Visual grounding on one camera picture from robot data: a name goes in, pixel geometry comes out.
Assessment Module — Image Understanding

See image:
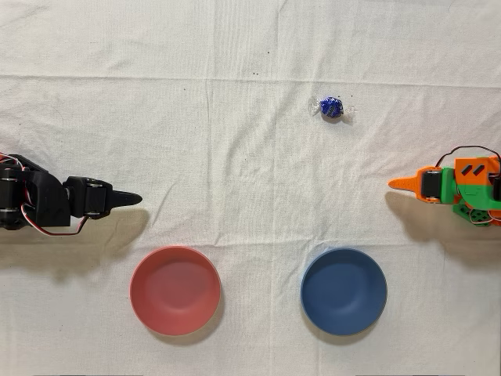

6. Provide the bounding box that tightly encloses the blue candy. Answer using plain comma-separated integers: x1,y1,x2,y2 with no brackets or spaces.
308,95,359,123

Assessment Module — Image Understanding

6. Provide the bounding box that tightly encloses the pink bowl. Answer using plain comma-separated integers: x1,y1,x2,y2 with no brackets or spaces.
129,245,222,337

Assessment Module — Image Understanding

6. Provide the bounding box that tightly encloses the blue bowl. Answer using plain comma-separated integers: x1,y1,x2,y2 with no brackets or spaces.
300,247,388,337

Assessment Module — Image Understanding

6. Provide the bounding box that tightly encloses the white tablecloth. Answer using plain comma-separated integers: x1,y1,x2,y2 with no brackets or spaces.
0,0,501,376

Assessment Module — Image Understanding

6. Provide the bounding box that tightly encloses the orange gripper servo cable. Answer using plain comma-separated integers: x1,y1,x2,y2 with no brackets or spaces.
434,146,501,168

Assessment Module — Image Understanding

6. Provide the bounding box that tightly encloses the black gripper servo cable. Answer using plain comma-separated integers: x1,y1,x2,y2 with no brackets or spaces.
21,201,90,237

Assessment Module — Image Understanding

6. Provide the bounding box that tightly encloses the red white servo cable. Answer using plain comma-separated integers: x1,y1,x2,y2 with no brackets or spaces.
0,152,31,172

